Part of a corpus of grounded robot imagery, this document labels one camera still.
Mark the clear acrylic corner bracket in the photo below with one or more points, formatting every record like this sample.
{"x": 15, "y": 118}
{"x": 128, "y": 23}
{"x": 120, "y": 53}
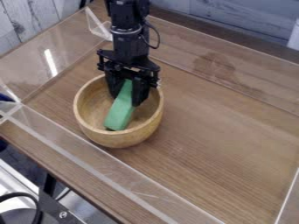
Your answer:
{"x": 99, "y": 28}

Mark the clear acrylic tray walls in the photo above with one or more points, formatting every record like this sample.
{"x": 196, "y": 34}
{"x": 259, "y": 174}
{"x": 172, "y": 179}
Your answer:
{"x": 220, "y": 163}

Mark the brown wooden bowl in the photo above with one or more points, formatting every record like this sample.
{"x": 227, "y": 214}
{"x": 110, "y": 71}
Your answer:
{"x": 91, "y": 105}

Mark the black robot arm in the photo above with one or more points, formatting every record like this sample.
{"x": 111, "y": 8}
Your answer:
{"x": 128, "y": 14}

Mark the black metal table frame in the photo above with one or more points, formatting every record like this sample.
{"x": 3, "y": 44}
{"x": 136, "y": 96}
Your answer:
{"x": 55, "y": 213}

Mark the green rectangular block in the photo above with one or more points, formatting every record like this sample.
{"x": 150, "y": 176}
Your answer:
{"x": 122, "y": 109}

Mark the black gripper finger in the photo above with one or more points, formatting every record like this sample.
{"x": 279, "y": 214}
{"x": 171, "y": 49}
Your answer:
{"x": 115, "y": 82}
{"x": 140, "y": 91}

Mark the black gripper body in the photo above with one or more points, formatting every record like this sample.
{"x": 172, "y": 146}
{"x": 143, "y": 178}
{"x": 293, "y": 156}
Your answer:
{"x": 127, "y": 60}

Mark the blue object at edge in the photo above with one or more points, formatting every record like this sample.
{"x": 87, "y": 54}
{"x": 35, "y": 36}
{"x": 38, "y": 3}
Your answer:
{"x": 6, "y": 98}

